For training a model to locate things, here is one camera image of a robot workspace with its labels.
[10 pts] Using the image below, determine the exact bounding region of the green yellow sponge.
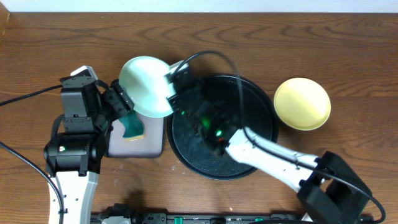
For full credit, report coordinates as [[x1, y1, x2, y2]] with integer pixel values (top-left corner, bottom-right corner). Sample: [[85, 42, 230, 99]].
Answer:
[[119, 110, 145, 141]]

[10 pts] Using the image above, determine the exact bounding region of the light green plate front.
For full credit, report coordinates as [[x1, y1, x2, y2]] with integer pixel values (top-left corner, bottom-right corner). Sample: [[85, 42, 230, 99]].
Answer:
[[119, 56, 175, 118]]

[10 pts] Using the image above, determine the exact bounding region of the yellow round plate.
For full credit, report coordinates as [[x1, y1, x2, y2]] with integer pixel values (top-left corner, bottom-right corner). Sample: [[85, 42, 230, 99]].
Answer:
[[274, 78, 331, 131]]

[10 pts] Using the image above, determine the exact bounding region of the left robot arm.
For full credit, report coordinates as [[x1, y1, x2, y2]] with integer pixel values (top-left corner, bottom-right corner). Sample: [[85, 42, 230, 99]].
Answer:
[[44, 77, 134, 223]]

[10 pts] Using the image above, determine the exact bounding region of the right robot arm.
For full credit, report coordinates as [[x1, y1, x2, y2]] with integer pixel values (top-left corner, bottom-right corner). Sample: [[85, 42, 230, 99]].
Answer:
[[167, 66, 373, 223]]

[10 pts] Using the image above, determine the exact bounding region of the black rectangular tray grey mat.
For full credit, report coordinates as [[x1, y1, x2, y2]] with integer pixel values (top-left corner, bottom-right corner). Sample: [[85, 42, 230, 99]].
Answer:
[[108, 113, 164, 158]]

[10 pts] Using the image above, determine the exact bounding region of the black round tray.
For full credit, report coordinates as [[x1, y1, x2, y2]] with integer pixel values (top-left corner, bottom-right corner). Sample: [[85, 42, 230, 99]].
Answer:
[[167, 75, 279, 180]]

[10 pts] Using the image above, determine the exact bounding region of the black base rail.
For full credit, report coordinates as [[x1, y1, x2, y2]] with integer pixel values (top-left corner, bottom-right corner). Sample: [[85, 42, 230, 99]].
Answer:
[[90, 203, 312, 224]]

